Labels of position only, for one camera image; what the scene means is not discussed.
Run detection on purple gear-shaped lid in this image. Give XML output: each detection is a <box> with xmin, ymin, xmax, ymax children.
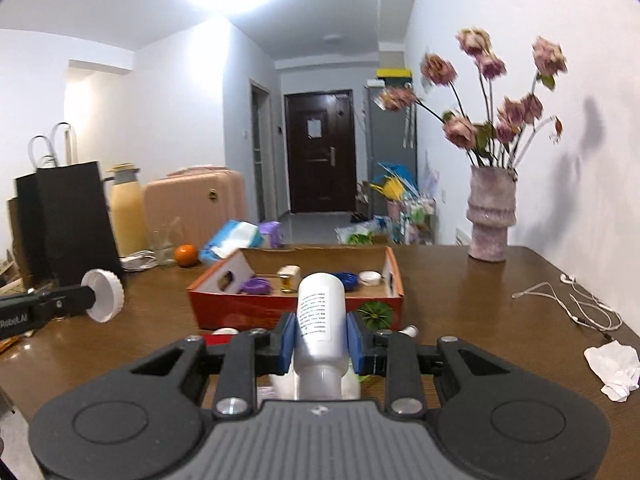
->
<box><xmin>241</xmin><ymin>276</ymin><xmax>272</xmax><ymax>296</ymax></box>

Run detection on small beige perfume bottle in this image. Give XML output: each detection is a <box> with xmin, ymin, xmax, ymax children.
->
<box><xmin>277</xmin><ymin>264</ymin><xmax>300</xmax><ymax>294</ymax></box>

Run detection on orange fruit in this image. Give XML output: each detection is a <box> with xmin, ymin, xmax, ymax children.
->
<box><xmin>174</xmin><ymin>244</ymin><xmax>200</xmax><ymax>268</ymax></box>

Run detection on black paper bag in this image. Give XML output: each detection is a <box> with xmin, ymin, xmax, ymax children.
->
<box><xmin>8</xmin><ymin>122</ymin><xmax>124</xmax><ymax>289</ymax></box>

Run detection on dark brown door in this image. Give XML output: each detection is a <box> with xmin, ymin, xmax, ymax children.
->
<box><xmin>284</xmin><ymin>90</ymin><xmax>357</xmax><ymax>214</ymax></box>

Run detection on translucent plastic container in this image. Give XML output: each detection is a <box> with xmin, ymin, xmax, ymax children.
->
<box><xmin>269</xmin><ymin>368</ymin><xmax>361</xmax><ymax>401</ymax></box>

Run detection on white charger cable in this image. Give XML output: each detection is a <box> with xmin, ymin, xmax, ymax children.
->
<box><xmin>119</xmin><ymin>249</ymin><xmax>158</xmax><ymax>273</ymax></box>

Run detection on white cylindrical bottle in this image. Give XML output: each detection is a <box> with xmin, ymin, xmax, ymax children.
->
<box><xmin>293</xmin><ymin>273</ymin><xmax>348</xmax><ymax>377</ymax></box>

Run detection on blue tissue pack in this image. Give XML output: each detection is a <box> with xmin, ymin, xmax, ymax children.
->
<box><xmin>198</xmin><ymin>220</ymin><xmax>262</xmax><ymax>266</ymax></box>

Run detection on red cardboard box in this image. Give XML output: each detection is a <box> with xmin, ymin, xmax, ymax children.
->
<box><xmin>188</xmin><ymin>245</ymin><xmax>405</xmax><ymax>332</ymax></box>

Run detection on white ridged lid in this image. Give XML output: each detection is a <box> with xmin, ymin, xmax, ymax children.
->
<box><xmin>81</xmin><ymin>269</ymin><xmax>125</xmax><ymax>323</ymax></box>

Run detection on cluttered storage rack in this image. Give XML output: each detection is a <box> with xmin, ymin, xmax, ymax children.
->
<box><xmin>335</xmin><ymin>162</ymin><xmax>437</xmax><ymax>246</ymax></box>

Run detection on pink textured vase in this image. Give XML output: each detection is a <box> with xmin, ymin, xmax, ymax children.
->
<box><xmin>466</xmin><ymin>167</ymin><xmax>516</xmax><ymax>262</ymax></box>

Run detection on blue gear-shaped lid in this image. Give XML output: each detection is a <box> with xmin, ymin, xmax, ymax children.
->
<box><xmin>334</xmin><ymin>272</ymin><xmax>359</xmax><ymax>292</ymax></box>

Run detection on pink ribbed suitcase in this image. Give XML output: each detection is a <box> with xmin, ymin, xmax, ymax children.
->
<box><xmin>143</xmin><ymin>166</ymin><xmax>248</xmax><ymax>248</ymax></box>

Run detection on small white round jar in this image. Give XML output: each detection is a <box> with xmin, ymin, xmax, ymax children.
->
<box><xmin>358</xmin><ymin>270</ymin><xmax>383</xmax><ymax>286</ymax></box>

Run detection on yellow thermos jug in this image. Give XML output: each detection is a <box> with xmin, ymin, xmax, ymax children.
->
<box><xmin>103</xmin><ymin>162</ymin><xmax>148</xmax><ymax>257</ymax></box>

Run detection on crumpled white tissue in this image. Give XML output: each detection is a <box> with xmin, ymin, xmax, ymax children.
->
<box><xmin>584</xmin><ymin>340</ymin><xmax>640</xmax><ymax>402</ymax></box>

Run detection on dried pink flowers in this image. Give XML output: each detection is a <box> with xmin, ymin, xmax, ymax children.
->
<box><xmin>374</xmin><ymin>27</ymin><xmax>567</xmax><ymax>176</ymax></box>

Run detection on yellow box on refrigerator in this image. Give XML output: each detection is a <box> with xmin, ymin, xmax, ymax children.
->
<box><xmin>376</xmin><ymin>67</ymin><xmax>412</xmax><ymax>79</ymax></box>

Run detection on grey refrigerator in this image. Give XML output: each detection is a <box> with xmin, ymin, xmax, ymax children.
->
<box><xmin>362</xmin><ymin>79</ymin><xmax>419</xmax><ymax>196</ymax></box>

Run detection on clear glass cup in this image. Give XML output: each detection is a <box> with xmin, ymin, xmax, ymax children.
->
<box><xmin>151</xmin><ymin>217</ymin><xmax>182</xmax><ymax>266</ymax></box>

